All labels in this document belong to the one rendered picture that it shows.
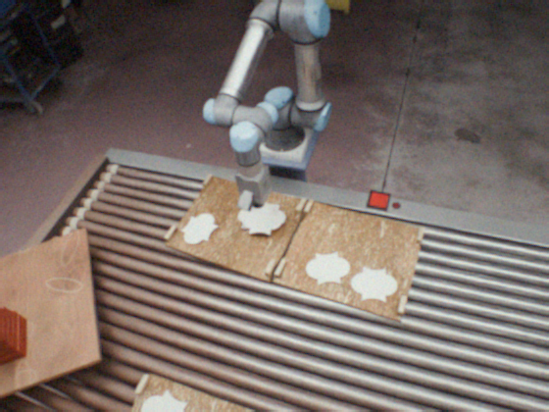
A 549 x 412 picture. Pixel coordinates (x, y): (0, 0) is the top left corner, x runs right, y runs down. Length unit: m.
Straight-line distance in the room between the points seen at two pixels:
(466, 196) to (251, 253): 1.79
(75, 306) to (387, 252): 0.99
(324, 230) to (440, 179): 1.62
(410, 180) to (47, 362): 2.33
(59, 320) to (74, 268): 0.18
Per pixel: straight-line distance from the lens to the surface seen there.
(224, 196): 1.63
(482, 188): 3.00
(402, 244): 1.47
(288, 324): 1.34
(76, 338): 1.38
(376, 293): 1.35
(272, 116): 1.27
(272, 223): 1.46
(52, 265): 1.57
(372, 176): 2.94
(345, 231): 1.48
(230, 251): 1.47
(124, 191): 1.83
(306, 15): 1.40
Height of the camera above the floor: 2.13
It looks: 49 degrees down
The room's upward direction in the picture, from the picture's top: 10 degrees counter-clockwise
